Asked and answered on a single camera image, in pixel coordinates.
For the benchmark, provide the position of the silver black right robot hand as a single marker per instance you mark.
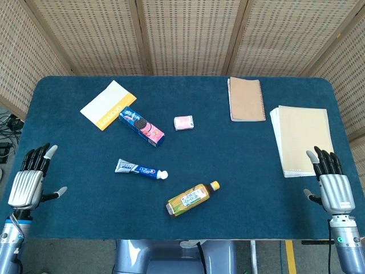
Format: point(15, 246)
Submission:
point(336, 194)

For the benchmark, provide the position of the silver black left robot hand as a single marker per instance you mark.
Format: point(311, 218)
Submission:
point(27, 185)

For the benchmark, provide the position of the blue white toothpaste tube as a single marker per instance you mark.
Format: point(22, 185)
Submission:
point(142, 169)

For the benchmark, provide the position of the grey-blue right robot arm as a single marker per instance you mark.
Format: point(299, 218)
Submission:
point(346, 245)

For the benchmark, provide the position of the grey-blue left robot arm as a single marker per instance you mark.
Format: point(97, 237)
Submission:
point(8, 245)

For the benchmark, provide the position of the beige paper pad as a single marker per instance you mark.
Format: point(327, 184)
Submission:
point(302, 137)

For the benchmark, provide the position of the white table leg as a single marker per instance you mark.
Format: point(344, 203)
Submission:
point(254, 257)

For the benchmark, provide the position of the blue table cloth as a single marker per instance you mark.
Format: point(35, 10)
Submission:
point(228, 177)

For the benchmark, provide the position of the white yellow booklet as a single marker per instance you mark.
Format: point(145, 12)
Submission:
point(107, 102)

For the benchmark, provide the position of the blue pink cookie box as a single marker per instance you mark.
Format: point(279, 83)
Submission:
point(141, 127)

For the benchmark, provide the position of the brown spiral notebook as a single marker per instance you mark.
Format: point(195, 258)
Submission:
point(245, 98)

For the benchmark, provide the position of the yellow corn tea bottle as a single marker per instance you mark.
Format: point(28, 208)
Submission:
point(189, 199)

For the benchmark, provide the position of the grey-blue robot torso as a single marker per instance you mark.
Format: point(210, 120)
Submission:
point(171, 258)

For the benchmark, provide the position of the pink white tissue pack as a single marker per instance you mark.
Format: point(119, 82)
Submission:
point(184, 122)

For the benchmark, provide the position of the woven bamboo folding screen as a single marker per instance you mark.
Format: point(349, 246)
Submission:
point(188, 34)

